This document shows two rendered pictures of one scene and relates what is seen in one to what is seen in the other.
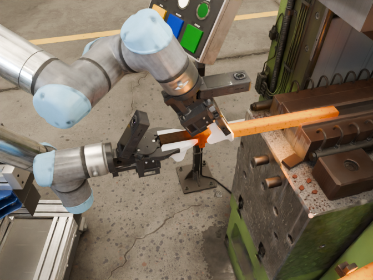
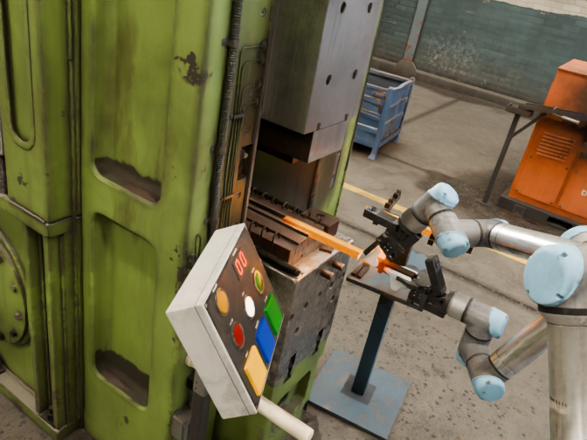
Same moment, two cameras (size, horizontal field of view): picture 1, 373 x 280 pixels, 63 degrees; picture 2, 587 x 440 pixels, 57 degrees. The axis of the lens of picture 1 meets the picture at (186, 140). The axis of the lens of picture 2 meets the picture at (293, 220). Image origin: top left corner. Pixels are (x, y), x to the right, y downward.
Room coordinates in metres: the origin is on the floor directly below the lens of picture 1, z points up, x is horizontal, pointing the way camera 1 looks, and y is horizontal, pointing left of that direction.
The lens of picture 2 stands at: (1.72, 0.71, 1.83)
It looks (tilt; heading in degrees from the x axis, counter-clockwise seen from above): 28 degrees down; 223
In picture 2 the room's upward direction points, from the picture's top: 11 degrees clockwise
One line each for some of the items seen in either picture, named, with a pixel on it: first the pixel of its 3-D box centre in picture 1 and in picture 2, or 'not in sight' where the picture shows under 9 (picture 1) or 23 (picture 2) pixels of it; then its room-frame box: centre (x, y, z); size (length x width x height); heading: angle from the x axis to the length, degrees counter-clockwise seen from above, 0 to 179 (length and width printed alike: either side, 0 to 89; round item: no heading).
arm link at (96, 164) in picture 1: (98, 160); (458, 305); (0.44, 0.20, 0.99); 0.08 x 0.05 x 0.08; 15
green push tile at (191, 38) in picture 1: (192, 39); (272, 313); (0.96, -0.02, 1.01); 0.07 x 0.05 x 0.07; 39
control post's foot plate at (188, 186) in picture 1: (195, 172); not in sight; (1.11, -0.06, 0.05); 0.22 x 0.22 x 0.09; 14
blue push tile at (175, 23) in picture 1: (174, 28); (263, 340); (1.03, 0.04, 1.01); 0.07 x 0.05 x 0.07; 39
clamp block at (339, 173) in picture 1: (346, 173); (318, 223); (0.43, -0.38, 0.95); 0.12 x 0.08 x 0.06; 104
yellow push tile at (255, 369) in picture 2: (157, 18); (254, 370); (1.11, 0.11, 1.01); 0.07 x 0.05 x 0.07; 39
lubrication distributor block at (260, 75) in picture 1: (262, 84); not in sight; (0.98, -0.30, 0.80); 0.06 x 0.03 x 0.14; 14
